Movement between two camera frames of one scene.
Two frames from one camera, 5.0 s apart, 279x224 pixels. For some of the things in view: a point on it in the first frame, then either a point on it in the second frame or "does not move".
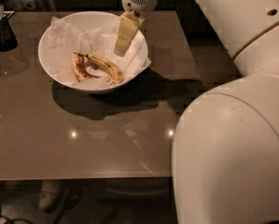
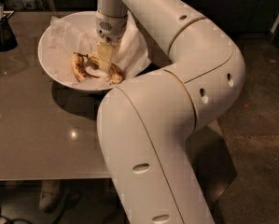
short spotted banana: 79,68 does not move
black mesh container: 2,37 does not move
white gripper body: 139,0 to 111,28
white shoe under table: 49,189 does not move
